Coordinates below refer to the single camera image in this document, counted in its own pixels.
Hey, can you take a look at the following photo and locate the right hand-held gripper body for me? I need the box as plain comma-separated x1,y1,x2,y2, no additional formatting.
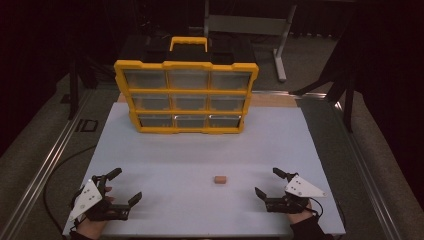
264,172,328,215

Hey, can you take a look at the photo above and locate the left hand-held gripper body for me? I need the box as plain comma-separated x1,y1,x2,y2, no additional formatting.
68,174,132,222

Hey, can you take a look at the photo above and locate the clear plastic drawer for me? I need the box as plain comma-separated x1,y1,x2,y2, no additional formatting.
173,114,208,130

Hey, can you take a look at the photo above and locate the yellow black drawer organizer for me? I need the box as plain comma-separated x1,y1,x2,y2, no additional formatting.
113,35,260,135

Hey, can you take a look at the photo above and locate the person's right hand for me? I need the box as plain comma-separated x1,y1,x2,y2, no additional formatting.
287,199,316,225

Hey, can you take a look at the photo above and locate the person's left hand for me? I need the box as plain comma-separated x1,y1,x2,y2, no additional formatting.
75,185,116,240

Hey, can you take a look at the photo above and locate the wooden board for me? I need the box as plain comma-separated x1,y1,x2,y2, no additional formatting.
116,93,298,108

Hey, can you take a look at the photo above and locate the black metal stand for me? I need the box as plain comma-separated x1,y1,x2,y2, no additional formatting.
289,33,356,134
68,56,99,121

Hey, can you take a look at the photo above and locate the set of clear organizer drawers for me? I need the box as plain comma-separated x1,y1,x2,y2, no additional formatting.
123,69,252,129

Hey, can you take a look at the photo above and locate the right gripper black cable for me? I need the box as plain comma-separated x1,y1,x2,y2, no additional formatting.
306,196,325,218

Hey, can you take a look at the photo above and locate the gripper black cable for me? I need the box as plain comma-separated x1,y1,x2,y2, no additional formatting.
306,196,325,218
42,144,98,234

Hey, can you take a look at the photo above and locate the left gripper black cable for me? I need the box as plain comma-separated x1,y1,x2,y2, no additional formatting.
42,144,98,234

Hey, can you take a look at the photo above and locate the aluminium rail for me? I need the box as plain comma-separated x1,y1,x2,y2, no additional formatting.
251,89,329,100
331,99,406,240
0,89,94,240

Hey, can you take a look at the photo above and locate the grey metal desk frame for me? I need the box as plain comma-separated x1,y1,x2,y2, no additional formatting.
203,0,298,83

